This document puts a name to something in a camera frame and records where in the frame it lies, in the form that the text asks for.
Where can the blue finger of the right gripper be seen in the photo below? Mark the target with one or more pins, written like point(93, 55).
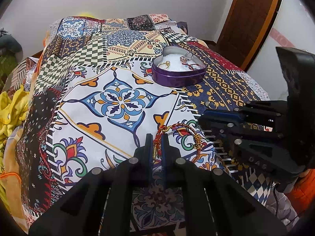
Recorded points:
point(221, 114)
point(225, 127)

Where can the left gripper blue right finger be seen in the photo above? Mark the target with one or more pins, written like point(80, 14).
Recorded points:
point(181, 173)

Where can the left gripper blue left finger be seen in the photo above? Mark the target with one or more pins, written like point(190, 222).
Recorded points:
point(134, 173)

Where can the orange jacket sleeve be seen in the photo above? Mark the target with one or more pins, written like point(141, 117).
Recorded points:
point(302, 195)

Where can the purple heart-shaped tin box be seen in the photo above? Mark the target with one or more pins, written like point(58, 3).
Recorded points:
point(177, 67)

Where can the patchwork patterned bed cover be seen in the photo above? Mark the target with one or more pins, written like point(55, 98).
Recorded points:
point(94, 101)

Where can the dark blue pillow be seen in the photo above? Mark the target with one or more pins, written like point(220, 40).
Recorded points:
point(183, 26)

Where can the brown wooden door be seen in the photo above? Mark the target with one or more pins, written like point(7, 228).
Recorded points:
point(244, 29)

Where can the white sliding wardrobe door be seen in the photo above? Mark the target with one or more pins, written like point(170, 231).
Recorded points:
point(293, 27)

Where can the yellow cloth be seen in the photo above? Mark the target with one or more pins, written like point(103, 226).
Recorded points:
point(13, 112)

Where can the yellow curved headboard cushion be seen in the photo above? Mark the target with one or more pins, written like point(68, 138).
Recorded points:
point(86, 15)

